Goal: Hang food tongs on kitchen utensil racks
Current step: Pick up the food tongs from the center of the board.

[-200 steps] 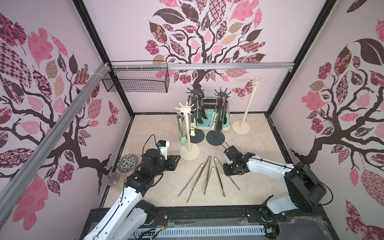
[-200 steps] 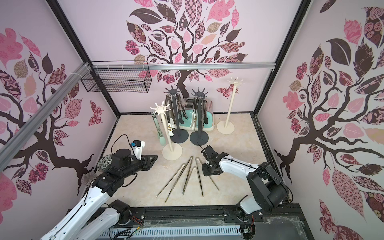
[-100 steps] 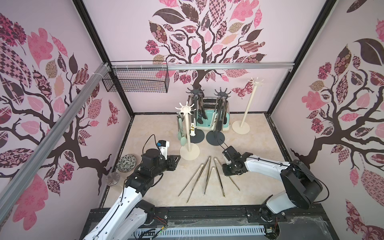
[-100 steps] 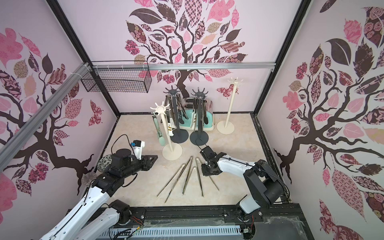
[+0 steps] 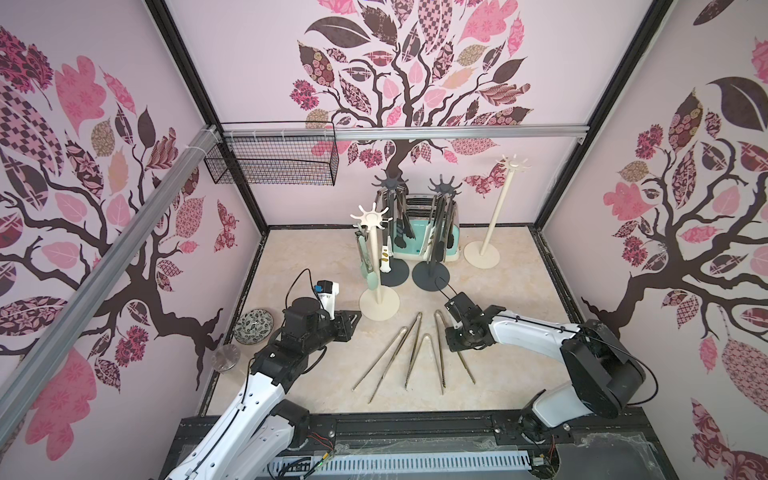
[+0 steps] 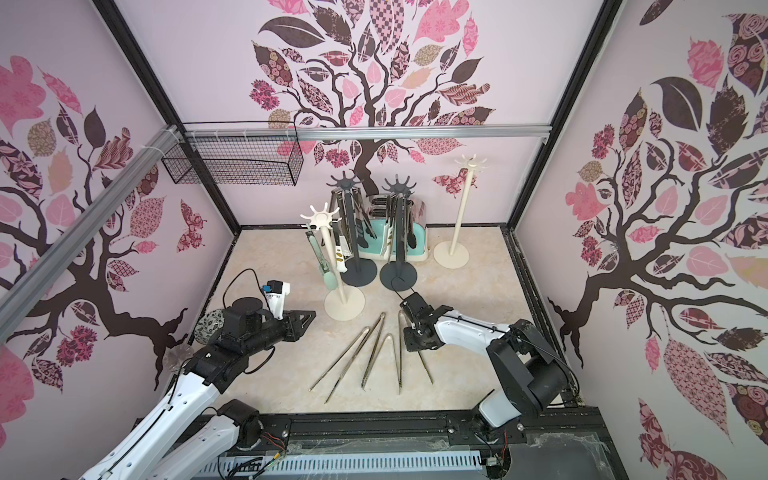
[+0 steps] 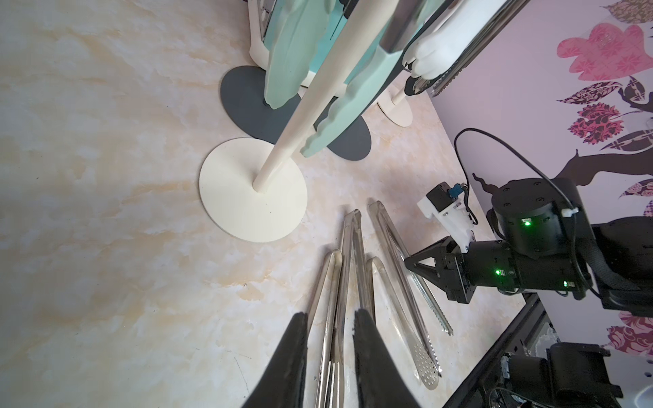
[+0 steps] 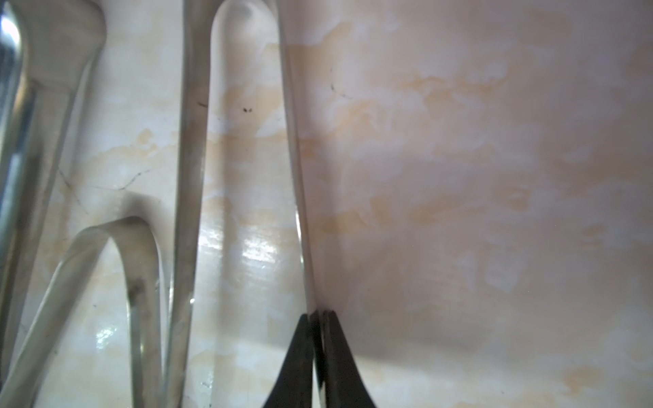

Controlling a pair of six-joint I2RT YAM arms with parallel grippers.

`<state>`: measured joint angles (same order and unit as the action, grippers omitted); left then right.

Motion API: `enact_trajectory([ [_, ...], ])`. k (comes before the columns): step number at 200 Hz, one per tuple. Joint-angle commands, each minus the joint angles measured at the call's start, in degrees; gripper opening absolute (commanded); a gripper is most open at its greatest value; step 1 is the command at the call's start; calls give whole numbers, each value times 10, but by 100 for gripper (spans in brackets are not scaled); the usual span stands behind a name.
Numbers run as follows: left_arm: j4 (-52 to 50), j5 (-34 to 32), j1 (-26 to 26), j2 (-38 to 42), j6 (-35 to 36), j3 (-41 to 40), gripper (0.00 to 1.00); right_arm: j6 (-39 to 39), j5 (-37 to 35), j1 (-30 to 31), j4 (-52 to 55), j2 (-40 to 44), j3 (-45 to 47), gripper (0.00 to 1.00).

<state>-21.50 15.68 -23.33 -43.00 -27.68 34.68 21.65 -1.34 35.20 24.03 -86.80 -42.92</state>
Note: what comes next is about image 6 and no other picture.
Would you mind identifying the aluminium frame rail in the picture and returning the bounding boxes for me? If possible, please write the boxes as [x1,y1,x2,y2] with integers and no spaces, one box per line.
[184,124,552,141]
[1,125,182,342]

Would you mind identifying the black silicone tip tongs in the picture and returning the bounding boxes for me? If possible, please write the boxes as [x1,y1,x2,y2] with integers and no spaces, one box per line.
[352,187,377,248]

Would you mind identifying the slim steel tongs centre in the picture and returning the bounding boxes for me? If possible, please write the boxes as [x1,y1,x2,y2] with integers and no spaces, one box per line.
[361,312,386,389]

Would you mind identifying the steel tongs white tips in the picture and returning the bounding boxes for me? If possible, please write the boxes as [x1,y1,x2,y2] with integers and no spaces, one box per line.
[381,195,395,262]

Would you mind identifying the long steel tongs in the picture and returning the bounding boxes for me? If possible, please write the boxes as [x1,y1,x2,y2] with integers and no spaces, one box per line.
[310,326,372,404]

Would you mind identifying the white handled tongs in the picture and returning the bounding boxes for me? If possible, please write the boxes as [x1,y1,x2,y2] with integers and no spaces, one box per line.
[335,236,350,273]

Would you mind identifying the black nylon tongs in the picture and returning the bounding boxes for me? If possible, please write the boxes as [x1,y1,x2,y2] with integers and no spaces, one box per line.
[407,196,425,256]

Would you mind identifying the green silicone tip tongs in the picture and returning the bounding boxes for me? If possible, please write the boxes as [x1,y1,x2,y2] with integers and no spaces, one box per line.
[305,229,338,291]

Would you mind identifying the mint green toaster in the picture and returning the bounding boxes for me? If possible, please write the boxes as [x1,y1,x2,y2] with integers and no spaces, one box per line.
[358,194,428,263]

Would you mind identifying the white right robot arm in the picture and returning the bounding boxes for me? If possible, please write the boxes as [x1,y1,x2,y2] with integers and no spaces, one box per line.
[400,292,575,431]

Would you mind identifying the grey utensil rack stand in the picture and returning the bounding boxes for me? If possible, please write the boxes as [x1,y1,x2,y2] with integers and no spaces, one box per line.
[328,171,378,287]

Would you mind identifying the grey utensil rack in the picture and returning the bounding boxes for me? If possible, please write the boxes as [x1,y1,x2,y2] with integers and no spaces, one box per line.
[380,176,418,294]

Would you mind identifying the cream utensil rack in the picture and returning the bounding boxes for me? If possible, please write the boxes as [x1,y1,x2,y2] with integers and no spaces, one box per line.
[433,155,487,269]
[301,204,365,322]

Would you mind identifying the short steel tongs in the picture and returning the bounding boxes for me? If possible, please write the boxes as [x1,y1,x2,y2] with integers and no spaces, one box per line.
[363,333,402,395]

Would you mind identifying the aluminium frame rail left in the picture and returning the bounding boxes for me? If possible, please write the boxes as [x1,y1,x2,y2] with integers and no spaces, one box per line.
[1,125,182,342]

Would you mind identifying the clear glass lid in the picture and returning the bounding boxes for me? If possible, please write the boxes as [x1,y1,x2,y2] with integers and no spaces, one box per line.
[162,343,195,374]

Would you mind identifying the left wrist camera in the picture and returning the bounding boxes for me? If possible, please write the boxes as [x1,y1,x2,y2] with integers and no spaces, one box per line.
[262,280,290,320]

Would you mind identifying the black wire basket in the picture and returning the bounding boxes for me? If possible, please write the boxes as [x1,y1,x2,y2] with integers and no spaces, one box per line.
[162,120,304,186]

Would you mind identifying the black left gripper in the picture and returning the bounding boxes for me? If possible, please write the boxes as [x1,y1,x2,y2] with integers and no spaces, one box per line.
[247,310,319,356]

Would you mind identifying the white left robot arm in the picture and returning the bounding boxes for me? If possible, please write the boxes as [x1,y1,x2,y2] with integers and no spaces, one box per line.
[83,297,317,479]

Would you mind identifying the aluminium frame rail back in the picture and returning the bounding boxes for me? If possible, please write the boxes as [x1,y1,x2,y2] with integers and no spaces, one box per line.
[184,124,552,141]

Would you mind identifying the white cable duct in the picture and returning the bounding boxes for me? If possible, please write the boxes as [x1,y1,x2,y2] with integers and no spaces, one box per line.
[194,451,487,479]

